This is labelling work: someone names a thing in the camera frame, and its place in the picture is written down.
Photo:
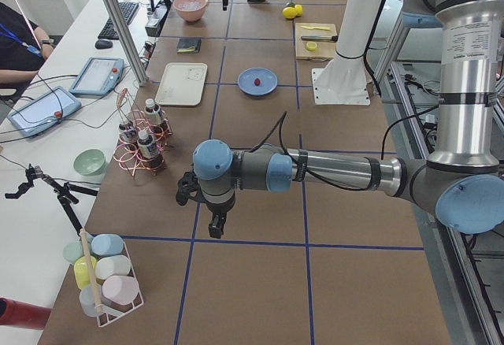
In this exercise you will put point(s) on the blue plate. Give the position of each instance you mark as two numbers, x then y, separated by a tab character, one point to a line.
267	77

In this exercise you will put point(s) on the pink bowl of ice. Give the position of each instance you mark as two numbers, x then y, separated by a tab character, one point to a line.
190	10

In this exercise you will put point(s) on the grey folded cloth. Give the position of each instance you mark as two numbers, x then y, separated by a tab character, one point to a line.
188	45

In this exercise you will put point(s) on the large yellow lemon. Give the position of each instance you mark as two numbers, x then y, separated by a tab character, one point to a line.
289	12

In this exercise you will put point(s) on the small yellow lemon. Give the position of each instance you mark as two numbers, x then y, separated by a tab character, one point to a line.
300	9

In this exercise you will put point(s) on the wooden cutting board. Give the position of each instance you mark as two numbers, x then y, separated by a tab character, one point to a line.
325	51

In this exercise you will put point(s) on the cream bear tray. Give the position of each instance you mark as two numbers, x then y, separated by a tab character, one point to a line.
182	84

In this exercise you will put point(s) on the half lemon slice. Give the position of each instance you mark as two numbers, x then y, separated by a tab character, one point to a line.
311	46

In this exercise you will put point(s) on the tea bottle left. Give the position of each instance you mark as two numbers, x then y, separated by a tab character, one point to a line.
149	150

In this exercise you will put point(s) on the tea bottle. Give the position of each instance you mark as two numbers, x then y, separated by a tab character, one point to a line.
128	134
149	150
155	115

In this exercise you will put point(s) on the yellow plastic knife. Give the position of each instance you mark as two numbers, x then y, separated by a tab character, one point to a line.
319	28

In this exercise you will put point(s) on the white cup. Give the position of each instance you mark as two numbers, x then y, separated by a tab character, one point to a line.
112	265

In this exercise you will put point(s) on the pink cup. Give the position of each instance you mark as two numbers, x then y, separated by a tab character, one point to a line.
120	289

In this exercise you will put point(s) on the tea bottle right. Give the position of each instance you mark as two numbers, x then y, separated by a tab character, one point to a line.
155	115

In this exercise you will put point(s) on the tea bottle back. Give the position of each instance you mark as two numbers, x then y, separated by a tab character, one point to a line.
128	134

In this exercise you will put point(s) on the black mouse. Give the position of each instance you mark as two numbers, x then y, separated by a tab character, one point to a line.
103	44

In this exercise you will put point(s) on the green bowl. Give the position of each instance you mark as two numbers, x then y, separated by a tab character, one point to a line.
91	162

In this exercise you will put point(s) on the yellow cup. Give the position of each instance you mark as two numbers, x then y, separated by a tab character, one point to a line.
81	273

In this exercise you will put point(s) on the pale green cup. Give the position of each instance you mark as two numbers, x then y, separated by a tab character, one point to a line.
72	252

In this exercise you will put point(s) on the blue tablet far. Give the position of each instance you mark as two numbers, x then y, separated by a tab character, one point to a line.
98	77

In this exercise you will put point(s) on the blue tablet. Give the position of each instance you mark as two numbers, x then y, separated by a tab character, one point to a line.
44	112
98	77

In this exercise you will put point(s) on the pale blue cup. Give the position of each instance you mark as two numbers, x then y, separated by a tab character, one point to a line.
87	300

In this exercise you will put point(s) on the blue tablet near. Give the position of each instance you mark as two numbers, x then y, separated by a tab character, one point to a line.
44	112

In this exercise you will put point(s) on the red cylinder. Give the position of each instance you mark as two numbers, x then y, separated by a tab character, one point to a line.
23	315

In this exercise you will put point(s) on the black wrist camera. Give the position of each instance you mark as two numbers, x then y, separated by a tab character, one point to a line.
188	188

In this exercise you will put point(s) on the copper wire bottle rack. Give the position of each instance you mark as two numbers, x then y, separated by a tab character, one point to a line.
132	160

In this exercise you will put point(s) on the aluminium frame post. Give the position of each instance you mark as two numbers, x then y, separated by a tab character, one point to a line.
126	40

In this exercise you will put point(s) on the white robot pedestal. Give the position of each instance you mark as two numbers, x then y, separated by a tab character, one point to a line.
357	28

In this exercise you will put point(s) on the white wire cup rack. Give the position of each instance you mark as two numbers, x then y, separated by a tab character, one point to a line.
106	315

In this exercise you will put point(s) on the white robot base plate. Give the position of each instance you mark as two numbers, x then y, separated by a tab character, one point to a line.
340	88

